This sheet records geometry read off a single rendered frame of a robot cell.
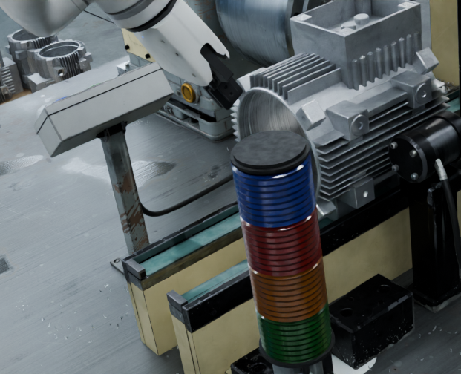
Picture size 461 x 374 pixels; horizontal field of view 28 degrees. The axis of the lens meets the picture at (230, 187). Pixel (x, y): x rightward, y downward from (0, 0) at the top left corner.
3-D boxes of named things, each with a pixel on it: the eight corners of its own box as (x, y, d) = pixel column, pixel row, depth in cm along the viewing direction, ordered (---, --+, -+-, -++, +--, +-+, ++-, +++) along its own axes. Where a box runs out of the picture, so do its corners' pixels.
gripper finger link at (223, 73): (174, 32, 101) (172, 44, 107) (230, 76, 101) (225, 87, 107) (181, 24, 101) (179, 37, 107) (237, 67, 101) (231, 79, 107)
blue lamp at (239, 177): (283, 179, 75) (276, 130, 73) (332, 205, 71) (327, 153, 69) (223, 210, 73) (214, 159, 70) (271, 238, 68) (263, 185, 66)
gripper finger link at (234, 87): (194, 75, 108) (224, 110, 112) (209, 81, 105) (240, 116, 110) (211, 54, 108) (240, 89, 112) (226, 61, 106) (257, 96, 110)
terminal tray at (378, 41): (365, 41, 121) (361, -13, 118) (425, 59, 113) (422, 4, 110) (294, 72, 116) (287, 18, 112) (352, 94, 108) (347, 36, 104)
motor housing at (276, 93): (352, 134, 132) (341, 7, 122) (454, 179, 118) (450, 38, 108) (240, 191, 123) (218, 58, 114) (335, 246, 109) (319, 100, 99)
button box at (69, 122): (159, 110, 128) (141, 77, 129) (176, 93, 122) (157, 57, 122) (50, 159, 121) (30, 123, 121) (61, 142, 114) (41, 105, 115)
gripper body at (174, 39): (98, 13, 103) (156, 76, 111) (145, 33, 96) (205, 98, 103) (140, -36, 105) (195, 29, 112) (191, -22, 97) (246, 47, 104)
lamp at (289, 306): (295, 269, 80) (289, 225, 78) (342, 298, 75) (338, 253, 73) (240, 301, 77) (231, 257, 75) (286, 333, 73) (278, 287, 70)
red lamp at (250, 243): (289, 225, 78) (283, 179, 75) (338, 253, 73) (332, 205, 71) (231, 257, 75) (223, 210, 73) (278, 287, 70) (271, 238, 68)
